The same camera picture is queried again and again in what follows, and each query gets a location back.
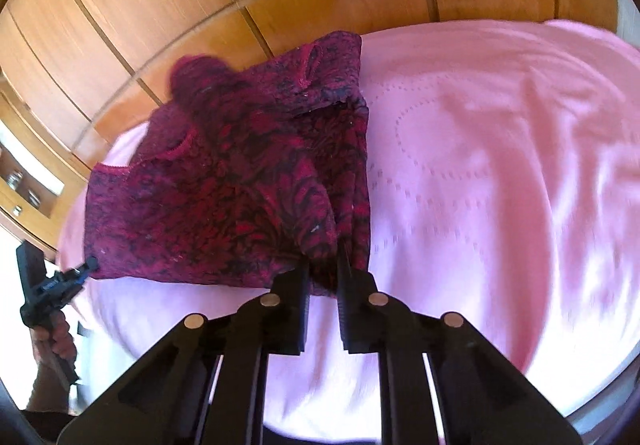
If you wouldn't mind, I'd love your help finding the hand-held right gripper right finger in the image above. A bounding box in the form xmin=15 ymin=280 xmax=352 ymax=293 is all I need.
xmin=336 ymin=245 xmax=583 ymax=445

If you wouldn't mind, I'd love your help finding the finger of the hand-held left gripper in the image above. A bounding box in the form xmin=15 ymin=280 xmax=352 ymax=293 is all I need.
xmin=59 ymin=256 xmax=101 ymax=297

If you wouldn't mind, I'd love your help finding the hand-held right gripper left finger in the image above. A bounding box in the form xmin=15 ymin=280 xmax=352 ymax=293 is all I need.
xmin=57 ymin=260 xmax=311 ymax=445

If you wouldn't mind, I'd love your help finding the dark red patterned sweater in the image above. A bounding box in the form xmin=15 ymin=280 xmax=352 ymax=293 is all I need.
xmin=82 ymin=30 xmax=373 ymax=298

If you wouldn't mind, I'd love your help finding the person's left forearm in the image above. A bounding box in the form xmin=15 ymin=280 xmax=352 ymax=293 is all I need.
xmin=24 ymin=359 xmax=76 ymax=415

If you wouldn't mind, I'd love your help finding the person's left hand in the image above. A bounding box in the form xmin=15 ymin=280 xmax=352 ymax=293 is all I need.
xmin=30 ymin=311 xmax=77 ymax=372

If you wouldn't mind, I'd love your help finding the wooden glass-front cabinet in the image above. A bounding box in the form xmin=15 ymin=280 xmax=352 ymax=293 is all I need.
xmin=0 ymin=70 xmax=92 ymax=253

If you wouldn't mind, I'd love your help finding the pink blanket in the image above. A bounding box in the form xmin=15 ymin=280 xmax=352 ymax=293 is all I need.
xmin=57 ymin=19 xmax=640 ymax=431

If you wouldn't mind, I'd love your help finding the wooden panelled wardrobe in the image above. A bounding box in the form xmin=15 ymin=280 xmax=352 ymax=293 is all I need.
xmin=0 ymin=0 xmax=621 ymax=246

